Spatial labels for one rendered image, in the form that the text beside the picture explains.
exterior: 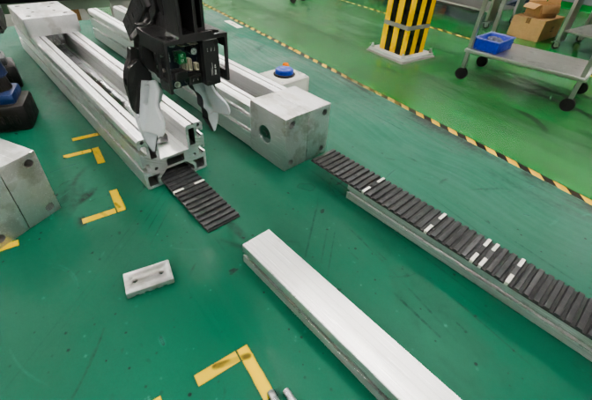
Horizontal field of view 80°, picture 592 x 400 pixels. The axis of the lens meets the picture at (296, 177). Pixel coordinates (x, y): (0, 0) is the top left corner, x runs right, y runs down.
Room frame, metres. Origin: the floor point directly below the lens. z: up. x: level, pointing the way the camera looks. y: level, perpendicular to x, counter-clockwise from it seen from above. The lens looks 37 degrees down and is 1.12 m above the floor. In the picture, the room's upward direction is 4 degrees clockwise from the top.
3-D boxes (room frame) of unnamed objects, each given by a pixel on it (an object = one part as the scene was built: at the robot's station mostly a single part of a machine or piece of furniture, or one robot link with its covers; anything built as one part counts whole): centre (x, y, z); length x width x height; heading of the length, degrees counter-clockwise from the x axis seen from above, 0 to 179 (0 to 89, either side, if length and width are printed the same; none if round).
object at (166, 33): (0.39, 0.14, 1.02); 0.09 x 0.08 x 0.12; 44
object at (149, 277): (0.24, 0.16, 0.78); 0.05 x 0.03 x 0.01; 119
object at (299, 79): (0.74, 0.05, 0.81); 0.10 x 0.08 x 0.06; 135
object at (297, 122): (0.55, 0.01, 0.83); 0.12 x 0.09 x 0.10; 135
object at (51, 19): (0.90, 0.64, 0.87); 0.16 x 0.11 x 0.07; 45
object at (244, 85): (0.86, 0.33, 0.82); 0.80 x 0.10 x 0.09; 45
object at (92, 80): (0.72, 0.46, 0.82); 0.80 x 0.10 x 0.09; 45
